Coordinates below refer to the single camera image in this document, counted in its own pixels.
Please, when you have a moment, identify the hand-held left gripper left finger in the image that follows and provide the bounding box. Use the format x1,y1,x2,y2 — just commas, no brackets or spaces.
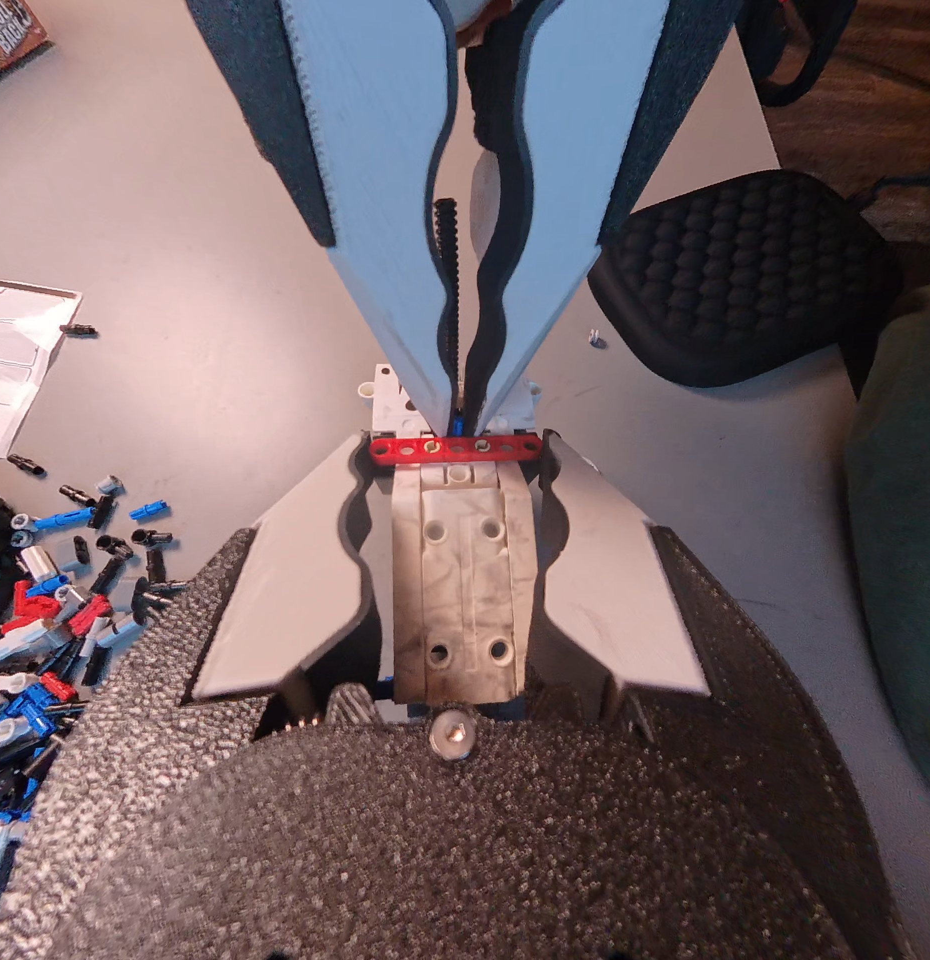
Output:
180,433,379,706

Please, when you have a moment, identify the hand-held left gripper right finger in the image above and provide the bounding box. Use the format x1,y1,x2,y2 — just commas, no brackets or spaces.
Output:
538,429,713,697

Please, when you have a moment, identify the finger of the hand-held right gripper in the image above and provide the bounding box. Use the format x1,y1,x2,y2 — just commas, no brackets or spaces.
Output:
279,0,462,436
463,0,673,436

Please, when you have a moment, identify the toy truck chassis model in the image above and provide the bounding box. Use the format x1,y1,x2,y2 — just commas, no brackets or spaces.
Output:
355,363,560,726

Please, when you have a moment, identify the pile of small toy pieces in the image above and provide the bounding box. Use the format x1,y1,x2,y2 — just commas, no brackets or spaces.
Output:
0,474,187,933

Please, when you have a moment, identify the black toy spring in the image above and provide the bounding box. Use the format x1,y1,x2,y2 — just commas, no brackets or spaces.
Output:
433,196,467,393

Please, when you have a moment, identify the black padded armrest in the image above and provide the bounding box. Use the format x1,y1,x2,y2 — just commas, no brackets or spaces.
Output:
588,170,905,390

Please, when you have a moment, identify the toy truck set box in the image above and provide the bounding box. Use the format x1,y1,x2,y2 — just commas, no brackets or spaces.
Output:
0,0,55,81

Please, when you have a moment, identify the person's green sweatshirt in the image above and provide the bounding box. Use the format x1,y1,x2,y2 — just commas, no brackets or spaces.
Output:
846,288,930,798

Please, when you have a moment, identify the white sticker sheet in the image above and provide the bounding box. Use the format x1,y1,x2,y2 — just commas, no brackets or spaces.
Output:
0,278,84,461

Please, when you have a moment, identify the black strap loop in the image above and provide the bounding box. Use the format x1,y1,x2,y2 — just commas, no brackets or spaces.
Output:
733,0,861,108

